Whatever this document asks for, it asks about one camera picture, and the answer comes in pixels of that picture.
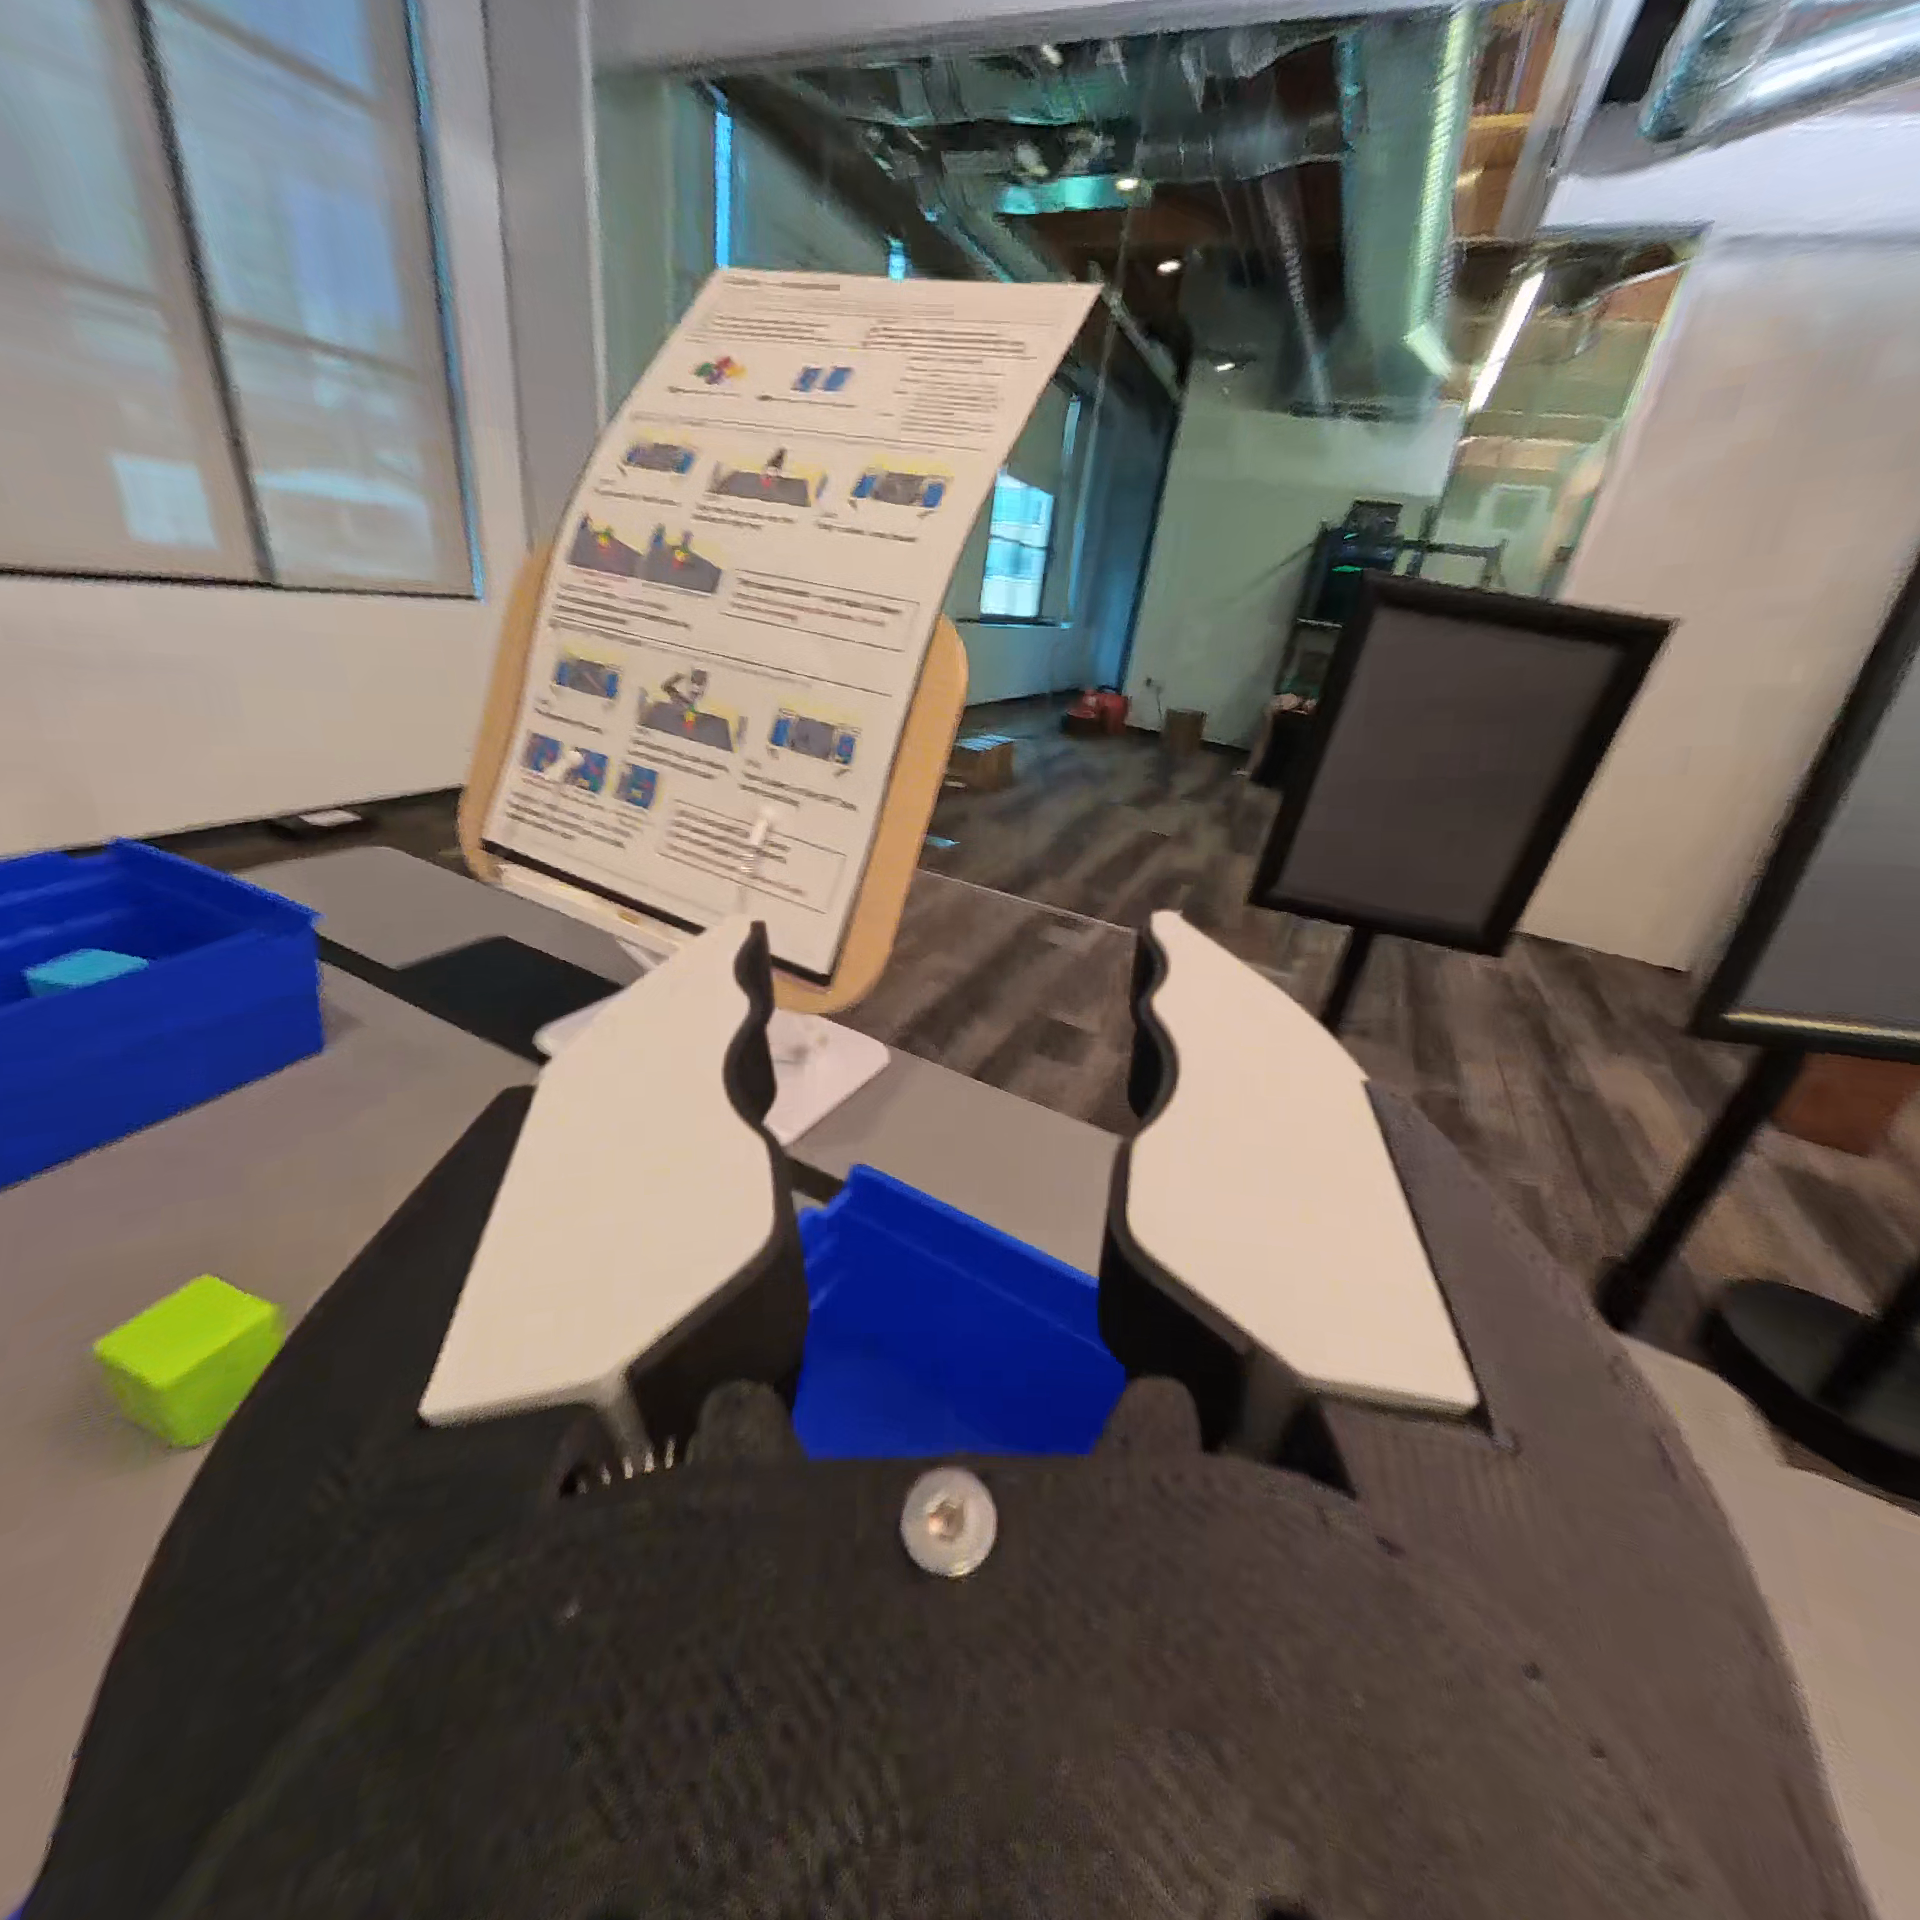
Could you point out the silver ventilation duct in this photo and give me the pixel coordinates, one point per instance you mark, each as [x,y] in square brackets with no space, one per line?
[1395,211]

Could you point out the black floor device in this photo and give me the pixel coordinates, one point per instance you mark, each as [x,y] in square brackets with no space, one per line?
[325,816]

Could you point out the small cardboard box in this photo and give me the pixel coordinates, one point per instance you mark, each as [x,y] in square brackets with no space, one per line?
[1183,730]

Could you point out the blue plastic bin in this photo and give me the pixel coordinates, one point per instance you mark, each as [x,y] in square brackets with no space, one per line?
[181,1036]
[947,1334]

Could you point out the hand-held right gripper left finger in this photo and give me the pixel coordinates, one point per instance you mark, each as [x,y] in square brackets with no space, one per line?
[601,1230]

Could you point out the small red floor appliance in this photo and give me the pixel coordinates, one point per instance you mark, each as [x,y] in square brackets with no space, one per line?
[1104,709]

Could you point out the black framed panel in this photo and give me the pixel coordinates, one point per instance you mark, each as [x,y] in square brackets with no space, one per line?
[1457,765]

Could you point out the wooden instruction sign board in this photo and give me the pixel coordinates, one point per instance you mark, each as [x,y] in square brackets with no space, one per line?
[780,602]

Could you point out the black sign stand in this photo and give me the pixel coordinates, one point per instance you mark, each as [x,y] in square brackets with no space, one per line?
[1835,872]

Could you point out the teal magnetic cube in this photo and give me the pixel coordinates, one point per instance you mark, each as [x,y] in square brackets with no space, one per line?
[84,969]

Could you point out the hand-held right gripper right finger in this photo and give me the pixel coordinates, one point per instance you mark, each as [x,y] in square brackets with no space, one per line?
[1297,1230]

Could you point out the green magnetic cube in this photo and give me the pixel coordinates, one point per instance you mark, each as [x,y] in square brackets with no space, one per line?
[187,1355]

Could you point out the flat cardboard box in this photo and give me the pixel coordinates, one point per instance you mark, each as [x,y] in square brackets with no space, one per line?
[980,763]

